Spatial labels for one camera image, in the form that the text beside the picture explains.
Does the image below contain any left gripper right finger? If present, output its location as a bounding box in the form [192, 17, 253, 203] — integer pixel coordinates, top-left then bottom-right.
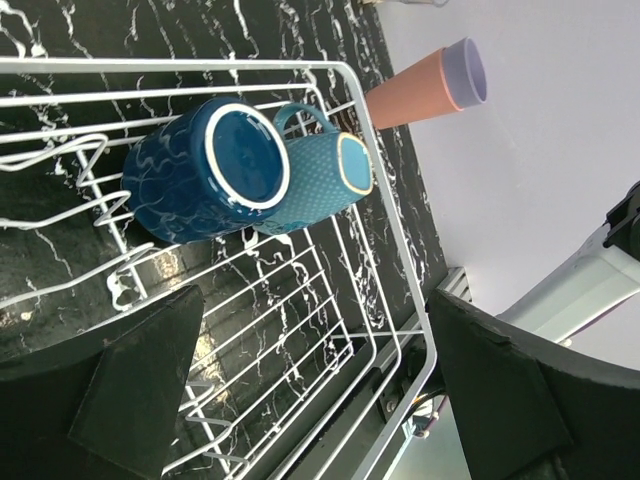
[428, 291, 639, 479]

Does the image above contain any pink plastic cup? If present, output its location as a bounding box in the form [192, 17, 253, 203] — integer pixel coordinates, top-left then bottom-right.
[365, 48, 463, 130]

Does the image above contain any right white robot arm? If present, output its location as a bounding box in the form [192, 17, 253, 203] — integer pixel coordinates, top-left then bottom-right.
[498, 184, 639, 343]

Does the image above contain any white wire dish rack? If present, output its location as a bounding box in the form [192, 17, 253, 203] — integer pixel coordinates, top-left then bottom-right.
[1, 57, 435, 479]

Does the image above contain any lavender plastic cup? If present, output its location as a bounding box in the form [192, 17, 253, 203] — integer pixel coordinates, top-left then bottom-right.
[442, 37, 487, 109]

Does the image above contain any light blue dotted mug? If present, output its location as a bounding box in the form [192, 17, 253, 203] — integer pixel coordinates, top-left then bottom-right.
[253, 103, 373, 235]

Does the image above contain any dark blue ceramic mug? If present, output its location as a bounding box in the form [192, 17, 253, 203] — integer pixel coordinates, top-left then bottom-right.
[121, 97, 291, 244]

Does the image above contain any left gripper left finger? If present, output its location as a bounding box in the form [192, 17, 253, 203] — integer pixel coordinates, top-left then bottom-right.
[1, 285, 204, 479]

